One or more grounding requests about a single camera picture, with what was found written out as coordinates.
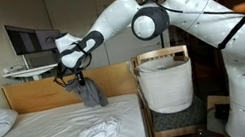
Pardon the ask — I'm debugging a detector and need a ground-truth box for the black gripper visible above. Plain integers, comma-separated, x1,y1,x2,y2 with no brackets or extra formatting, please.
73,69,87,88

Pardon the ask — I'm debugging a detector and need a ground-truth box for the grey garment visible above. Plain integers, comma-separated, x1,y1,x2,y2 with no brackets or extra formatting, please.
63,74,110,113

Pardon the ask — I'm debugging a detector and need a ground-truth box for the cream white cloth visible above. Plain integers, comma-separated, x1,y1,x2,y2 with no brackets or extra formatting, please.
142,61,173,75

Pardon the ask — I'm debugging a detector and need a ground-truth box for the white woven laundry basket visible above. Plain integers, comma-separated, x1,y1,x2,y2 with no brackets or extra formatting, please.
132,52,201,120

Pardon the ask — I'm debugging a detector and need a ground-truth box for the grey desktop box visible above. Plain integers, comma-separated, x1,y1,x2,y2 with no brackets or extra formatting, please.
24,49,59,70

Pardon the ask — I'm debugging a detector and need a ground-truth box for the white desk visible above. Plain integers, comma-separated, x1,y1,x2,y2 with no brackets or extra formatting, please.
0,56,64,87

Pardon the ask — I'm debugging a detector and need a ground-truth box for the wide black monitor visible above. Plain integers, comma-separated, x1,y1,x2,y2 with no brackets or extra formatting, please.
3,15,65,59

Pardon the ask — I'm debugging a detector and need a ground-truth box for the white closet door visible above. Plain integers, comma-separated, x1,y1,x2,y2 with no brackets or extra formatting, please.
42,0,111,76

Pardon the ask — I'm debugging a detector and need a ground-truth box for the wooden chair green cushion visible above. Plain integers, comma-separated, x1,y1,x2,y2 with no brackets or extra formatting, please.
129,41,214,137

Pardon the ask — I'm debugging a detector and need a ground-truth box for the small wooden table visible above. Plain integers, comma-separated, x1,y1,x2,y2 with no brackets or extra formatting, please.
201,91,241,137

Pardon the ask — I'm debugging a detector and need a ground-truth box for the small black box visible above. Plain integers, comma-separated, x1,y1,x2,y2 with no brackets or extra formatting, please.
212,101,235,123

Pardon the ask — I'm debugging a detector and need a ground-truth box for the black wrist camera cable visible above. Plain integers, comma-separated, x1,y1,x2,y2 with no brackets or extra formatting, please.
48,49,98,90

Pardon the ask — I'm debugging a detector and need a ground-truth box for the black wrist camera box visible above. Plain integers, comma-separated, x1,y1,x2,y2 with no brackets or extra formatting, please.
54,61,68,80

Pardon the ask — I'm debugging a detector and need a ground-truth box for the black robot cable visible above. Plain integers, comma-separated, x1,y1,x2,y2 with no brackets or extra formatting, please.
140,0,245,40

